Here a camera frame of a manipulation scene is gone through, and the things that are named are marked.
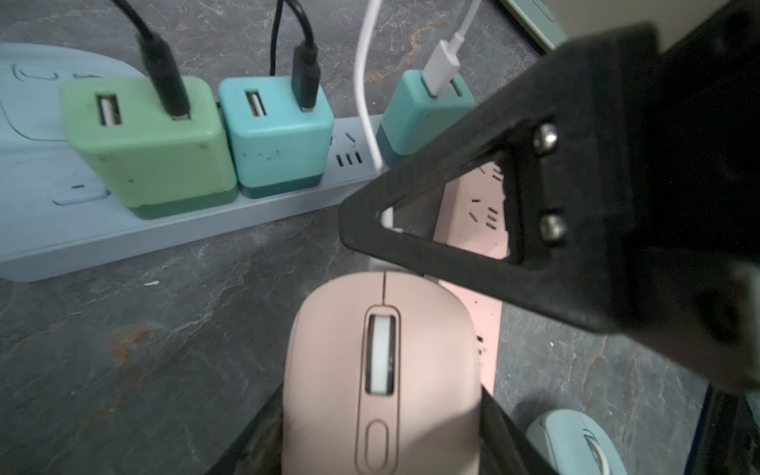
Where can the blue mouse behind strip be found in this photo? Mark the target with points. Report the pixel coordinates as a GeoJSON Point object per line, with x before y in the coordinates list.
{"type": "Point", "coordinates": [30, 79]}

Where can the teal charger cube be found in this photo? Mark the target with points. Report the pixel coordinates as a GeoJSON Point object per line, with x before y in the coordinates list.
{"type": "Point", "coordinates": [414, 117]}
{"type": "Point", "coordinates": [277, 146]}

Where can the light blue mouse right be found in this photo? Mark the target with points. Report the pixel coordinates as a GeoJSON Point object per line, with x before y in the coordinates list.
{"type": "Point", "coordinates": [573, 443]}

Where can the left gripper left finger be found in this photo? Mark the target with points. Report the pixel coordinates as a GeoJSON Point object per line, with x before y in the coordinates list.
{"type": "Point", "coordinates": [504, 449]}

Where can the pink power strip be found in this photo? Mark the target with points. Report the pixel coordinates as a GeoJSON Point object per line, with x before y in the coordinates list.
{"type": "Point", "coordinates": [471, 217]}

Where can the blue power strip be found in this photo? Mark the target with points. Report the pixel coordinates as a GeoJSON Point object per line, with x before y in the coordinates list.
{"type": "Point", "coordinates": [56, 218]}

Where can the teal charger cube middle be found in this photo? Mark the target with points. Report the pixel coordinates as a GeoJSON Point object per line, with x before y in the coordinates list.
{"type": "Point", "coordinates": [277, 146]}

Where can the pink mouse sideways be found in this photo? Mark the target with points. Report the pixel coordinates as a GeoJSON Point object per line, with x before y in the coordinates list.
{"type": "Point", "coordinates": [382, 376]}

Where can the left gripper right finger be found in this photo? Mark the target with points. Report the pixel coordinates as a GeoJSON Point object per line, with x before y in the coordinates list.
{"type": "Point", "coordinates": [631, 181]}

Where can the light green charger cube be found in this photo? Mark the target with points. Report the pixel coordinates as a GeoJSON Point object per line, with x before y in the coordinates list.
{"type": "Point", "coordinates": [154, 164]}

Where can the teal charger cube right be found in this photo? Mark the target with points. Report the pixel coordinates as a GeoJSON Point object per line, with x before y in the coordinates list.
{"type": "Point", "coordinates": [414, 117]}

